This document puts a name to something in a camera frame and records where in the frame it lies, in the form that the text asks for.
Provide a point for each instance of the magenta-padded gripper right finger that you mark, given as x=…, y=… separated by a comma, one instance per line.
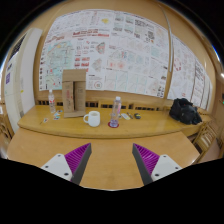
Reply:
x=166, y=166

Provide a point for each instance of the white standing air conditioner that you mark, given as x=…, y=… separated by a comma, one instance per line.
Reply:
x=20, y=83

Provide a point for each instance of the small black tape measure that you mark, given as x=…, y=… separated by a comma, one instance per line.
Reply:
x=137, y=116

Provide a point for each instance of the small colourful sticker card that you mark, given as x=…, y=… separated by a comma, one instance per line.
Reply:
x=57, y=116
x=45, y=120

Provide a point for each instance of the white ceramic mug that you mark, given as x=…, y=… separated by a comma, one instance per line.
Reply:
x=94, y=119

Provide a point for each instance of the clear plastic water bottle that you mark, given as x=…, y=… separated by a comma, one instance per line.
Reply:
x=116, y=111

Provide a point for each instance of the black bag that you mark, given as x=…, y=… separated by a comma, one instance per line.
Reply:
x=185, y=111

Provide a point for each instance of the brown cardboard box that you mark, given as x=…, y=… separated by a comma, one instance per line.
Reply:
x=74, y=93

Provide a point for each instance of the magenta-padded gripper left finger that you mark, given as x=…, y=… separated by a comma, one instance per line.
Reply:
x=56, y=165

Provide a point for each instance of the large wall poster with map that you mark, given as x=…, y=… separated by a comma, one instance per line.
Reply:
x=116, y=50

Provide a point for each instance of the small white flat packet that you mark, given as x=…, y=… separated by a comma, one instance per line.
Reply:
x=125, y=116

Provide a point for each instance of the clear bottle with red label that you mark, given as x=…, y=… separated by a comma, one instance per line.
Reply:
x=52, y=101

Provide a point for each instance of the flat round red coaster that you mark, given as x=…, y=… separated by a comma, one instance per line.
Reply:
x=108, y=125

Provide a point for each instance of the group of wooden chairs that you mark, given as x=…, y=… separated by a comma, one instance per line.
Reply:
x=6, y=125
x=208, y=136

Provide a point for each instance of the wall poster with drawings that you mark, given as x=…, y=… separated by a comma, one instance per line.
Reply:
x=186, y=73

